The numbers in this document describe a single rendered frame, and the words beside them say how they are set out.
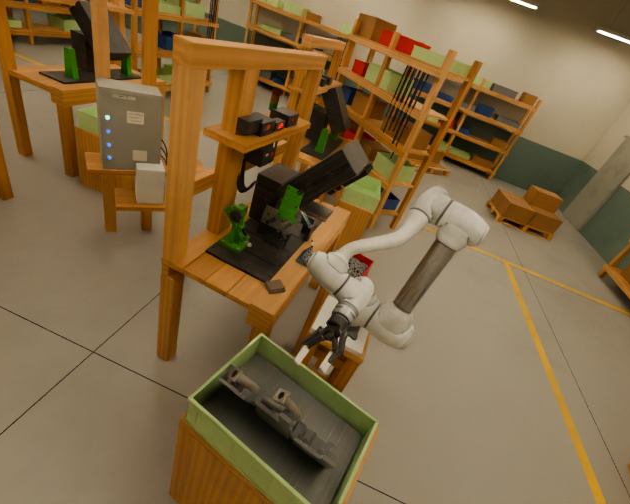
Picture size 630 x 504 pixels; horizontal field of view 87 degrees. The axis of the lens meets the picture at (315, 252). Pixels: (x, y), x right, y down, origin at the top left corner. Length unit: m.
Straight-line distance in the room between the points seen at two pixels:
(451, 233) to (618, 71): 10.37
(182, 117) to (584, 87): 10.72
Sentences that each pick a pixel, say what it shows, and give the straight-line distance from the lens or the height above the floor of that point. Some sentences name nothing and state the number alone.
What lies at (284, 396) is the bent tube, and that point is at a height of 1.19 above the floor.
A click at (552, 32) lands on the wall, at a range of 11.17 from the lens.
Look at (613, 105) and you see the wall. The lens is 11.81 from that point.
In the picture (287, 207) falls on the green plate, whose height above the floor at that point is 1.15.
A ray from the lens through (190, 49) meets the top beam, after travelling 1.48.
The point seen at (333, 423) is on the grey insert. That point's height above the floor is 0.85.
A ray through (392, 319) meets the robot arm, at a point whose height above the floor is 1.13.
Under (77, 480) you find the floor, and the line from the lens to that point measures 2.32.
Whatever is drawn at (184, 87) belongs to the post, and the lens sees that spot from 1.52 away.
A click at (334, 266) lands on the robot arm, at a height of 1.42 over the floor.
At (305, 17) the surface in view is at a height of 2.04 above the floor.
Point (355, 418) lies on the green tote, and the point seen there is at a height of 0.90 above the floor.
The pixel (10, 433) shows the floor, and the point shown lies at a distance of 2.50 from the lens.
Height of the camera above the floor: 2.14
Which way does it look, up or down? 34 degrees down
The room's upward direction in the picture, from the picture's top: 21 degrees clockwise
